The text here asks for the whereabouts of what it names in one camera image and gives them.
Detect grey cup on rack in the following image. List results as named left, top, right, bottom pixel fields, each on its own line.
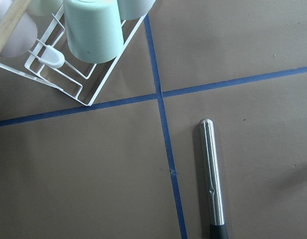
left=117, top=0, right=155, bottom=20

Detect steel muddler black tip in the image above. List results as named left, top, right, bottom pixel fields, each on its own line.
left=199, top=118, right=229, bottom=239

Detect white wire cup rack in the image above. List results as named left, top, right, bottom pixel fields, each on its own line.
left=0, top=4, right=148, bottom=107

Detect pink cup on rack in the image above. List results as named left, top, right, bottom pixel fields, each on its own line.
left=0, top=13, right=37, bottom=58

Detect wooden rack handle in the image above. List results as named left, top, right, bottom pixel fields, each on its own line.
left=0, top=0, right=31, bottom=53

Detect mint green cup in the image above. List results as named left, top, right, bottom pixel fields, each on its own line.
left=63, top=0, right=124, bottom=64

